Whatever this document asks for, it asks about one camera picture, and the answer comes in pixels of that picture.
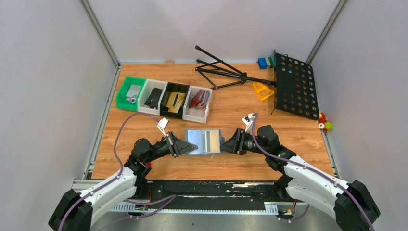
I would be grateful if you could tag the black plastic bin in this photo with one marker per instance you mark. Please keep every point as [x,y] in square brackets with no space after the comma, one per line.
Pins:
[173,87]

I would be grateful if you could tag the blue green toy blocks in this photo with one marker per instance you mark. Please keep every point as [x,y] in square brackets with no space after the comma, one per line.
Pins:
[266,63]

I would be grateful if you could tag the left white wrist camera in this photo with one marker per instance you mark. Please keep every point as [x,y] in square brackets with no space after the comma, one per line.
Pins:
[162,125]

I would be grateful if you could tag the gold cards stack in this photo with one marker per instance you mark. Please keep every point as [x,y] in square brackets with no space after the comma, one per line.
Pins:
[174,100]

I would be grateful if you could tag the red card holder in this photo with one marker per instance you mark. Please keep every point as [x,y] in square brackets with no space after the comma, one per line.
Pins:
[196,99]

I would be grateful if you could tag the white bin with black cards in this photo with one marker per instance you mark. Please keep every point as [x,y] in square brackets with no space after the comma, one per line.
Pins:
[145,92]

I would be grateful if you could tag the black perforated music desk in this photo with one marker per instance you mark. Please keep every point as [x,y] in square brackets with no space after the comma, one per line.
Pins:
[295,87]

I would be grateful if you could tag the colourful toy pile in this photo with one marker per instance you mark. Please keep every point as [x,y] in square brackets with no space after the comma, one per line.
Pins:
[324,124]

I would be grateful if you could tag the black cards stack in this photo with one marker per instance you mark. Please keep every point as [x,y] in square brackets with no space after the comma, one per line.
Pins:
[154,98]

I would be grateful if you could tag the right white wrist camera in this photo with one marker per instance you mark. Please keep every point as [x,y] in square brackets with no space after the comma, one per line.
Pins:
[250,120]

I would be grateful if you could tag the green plastic bin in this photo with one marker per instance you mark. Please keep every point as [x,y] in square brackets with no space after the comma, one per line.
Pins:
[121,101]

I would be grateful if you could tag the yellow triangle toy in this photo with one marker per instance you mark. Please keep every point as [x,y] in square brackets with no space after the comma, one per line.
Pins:
[263,92]

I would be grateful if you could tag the blue card holder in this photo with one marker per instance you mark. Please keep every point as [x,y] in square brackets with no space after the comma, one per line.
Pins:
[204,100]
[199,137]

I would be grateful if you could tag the silver cards stack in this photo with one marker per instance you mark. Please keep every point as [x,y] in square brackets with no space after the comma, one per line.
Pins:
[132,94]

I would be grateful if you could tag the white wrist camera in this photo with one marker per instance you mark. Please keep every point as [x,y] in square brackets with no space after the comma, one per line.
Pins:
[250,120]
[162,125]

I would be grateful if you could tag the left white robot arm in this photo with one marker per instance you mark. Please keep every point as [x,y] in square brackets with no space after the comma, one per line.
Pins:
[78,211]

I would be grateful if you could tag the white bin with card holders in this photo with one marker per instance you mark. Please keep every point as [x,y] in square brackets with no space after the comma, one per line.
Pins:
[198,113]

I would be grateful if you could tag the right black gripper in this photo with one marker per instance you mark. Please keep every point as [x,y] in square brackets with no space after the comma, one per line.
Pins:
[235,143]

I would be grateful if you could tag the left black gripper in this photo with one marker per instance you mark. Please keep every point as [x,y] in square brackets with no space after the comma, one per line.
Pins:
[179,147]

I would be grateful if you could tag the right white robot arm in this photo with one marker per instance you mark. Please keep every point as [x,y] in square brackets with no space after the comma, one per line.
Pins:
[349,204]

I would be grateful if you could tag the black folded tripod stand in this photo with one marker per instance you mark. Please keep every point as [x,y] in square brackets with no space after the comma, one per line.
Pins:
[219,67]

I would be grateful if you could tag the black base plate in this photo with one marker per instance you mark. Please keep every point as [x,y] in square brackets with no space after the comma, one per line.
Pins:
[218,195]

